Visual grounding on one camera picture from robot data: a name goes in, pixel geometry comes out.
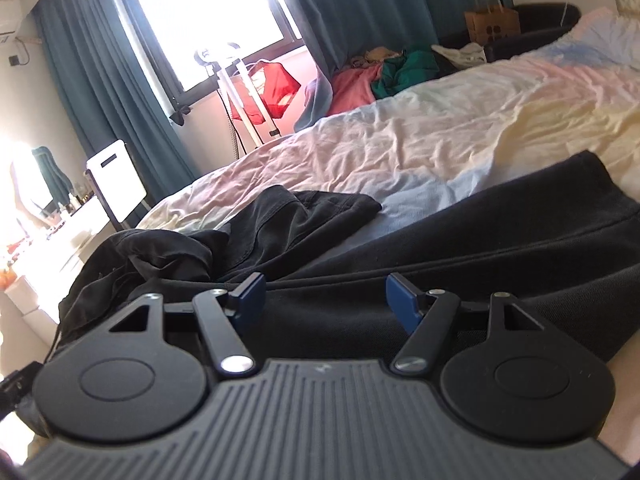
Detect window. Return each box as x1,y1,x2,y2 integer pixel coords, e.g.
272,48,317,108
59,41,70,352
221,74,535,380
112,0,308,108

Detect white folding chair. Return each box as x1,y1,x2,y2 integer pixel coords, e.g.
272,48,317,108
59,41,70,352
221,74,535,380
84,139,149,226

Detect pink cloth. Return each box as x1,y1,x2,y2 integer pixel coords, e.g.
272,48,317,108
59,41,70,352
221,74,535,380
292,62,388,133

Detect white air conditioner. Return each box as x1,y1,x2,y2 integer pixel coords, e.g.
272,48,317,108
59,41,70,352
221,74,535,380
0,0,25,43

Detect black armchair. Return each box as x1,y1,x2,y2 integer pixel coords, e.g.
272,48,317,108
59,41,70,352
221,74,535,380
440,3,583,63

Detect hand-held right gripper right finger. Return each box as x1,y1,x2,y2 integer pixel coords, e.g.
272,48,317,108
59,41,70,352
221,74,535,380
386,272,543,375

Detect red bag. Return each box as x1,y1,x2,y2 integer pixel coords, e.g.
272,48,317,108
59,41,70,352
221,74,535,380
231,59,302,127

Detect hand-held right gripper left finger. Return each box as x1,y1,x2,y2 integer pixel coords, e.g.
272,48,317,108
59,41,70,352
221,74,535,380
108,272,267,377

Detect teal curtain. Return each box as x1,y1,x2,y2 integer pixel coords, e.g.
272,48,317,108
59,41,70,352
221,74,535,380
272,0,516,73
31,0,201,206

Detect black pants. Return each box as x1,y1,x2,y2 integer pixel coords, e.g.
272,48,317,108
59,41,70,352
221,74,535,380
46,150,640,368

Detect white cloth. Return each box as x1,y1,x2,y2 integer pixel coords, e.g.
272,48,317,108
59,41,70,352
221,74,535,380
431,42,488,68

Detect white dresser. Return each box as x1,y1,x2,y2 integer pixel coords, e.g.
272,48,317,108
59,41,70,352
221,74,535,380
0,192,113,333

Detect green garment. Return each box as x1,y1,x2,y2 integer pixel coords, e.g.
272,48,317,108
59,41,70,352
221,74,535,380
370,47,458,101

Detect mirror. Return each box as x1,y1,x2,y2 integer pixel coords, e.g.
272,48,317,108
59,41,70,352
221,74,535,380
10,145,76,231

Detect white stand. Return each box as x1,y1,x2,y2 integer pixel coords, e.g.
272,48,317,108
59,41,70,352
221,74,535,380
194,41,281,158

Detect brown paper bag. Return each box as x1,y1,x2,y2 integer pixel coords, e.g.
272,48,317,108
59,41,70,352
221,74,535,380
464,0,522,47

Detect pastel bed sheet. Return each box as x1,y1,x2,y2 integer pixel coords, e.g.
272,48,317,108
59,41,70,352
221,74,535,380
135,6,640,271

